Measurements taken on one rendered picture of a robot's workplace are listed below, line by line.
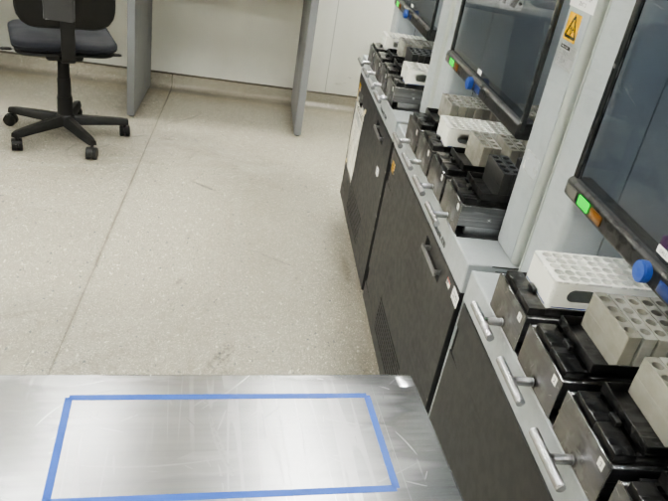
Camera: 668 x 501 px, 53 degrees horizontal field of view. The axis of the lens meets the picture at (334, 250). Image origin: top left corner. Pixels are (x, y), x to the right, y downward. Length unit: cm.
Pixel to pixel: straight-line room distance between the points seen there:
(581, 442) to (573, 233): 41
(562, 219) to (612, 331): 27
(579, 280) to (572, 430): 27
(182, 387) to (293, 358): 139
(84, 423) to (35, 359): 141
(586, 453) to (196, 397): 49
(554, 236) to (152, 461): 80
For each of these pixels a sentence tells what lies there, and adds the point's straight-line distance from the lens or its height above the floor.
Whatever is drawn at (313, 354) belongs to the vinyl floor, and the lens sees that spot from 221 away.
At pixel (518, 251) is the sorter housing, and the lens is 138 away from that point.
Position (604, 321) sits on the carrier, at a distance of 105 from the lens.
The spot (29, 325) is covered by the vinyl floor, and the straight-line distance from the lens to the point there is 231.
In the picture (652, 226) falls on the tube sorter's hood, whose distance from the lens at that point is 98.
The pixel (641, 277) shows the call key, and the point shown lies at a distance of 94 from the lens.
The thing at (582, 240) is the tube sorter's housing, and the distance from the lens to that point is 124.
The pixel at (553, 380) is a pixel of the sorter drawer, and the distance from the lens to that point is 101.
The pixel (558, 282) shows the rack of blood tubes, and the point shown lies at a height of 86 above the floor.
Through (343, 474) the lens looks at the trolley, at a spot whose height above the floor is 82.
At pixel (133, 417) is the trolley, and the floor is 82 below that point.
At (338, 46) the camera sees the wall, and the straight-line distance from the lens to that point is 453.
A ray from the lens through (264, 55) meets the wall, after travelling 453.
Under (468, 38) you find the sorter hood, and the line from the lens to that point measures 182.
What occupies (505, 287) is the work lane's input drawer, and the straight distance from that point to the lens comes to 118.
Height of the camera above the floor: 136
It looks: 29 degrees down
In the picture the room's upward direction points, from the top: 10 degrees clockwise
